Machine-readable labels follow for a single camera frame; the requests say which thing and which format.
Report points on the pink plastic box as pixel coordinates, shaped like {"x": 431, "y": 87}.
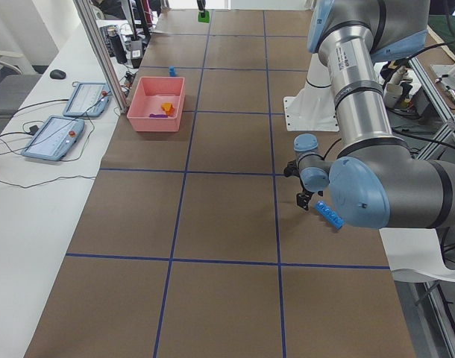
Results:
{"x": 150, "y": 93}

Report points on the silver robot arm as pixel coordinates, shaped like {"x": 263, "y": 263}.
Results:
{"x": 374, "y": 182}

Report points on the orange block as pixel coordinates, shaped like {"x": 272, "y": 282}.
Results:
{"x": 168, "y": 108}

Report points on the aluminium frame post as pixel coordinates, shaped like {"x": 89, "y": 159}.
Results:
{"x": 90, "y": 25}

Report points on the lower blue teach pendant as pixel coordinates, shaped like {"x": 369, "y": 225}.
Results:
{"x": 54, "y": 138}

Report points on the blue teach pendant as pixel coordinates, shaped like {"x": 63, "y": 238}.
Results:
{"x": 89, "y": 99}
{"x": 54, "y": 138}

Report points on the black bottle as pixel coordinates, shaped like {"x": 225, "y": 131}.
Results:
{"x": 116, "y": 44}

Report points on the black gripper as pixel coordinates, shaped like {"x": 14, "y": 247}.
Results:
{"x": 304, "y": 198}
{"x": 201, "y": 4}

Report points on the purple block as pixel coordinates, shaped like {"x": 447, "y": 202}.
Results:
{"x": 158, "y": 116}

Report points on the green block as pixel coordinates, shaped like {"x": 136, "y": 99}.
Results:
{"x": 204, "y": 16}

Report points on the upper blue teach pendant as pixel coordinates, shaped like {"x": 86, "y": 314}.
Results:
{"x": 89, "y": 99}

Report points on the long blue studded block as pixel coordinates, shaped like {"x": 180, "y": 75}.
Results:
{"x": 329, "y": 215}

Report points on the black computer mouse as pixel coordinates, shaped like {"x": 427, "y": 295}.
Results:
{"x": 57, "y": 74}

